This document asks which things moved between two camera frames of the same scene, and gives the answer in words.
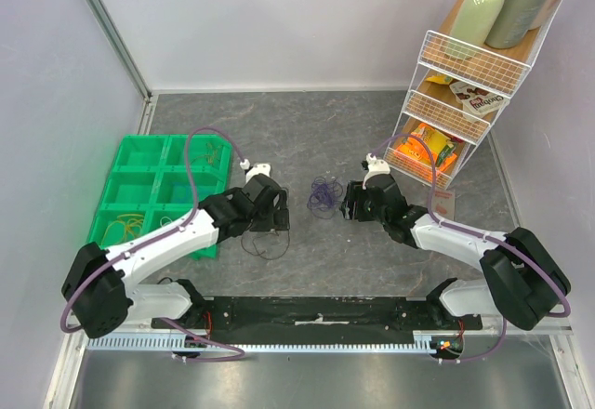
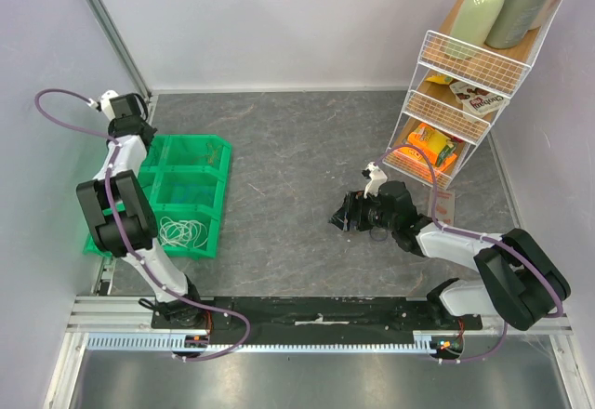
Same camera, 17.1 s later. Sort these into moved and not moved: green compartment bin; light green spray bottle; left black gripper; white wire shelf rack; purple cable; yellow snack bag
Moved: purple cable; left black gripper
Not moved: light green spray bottle; yellow snack bag; green compartment bin; white wire shelf rack
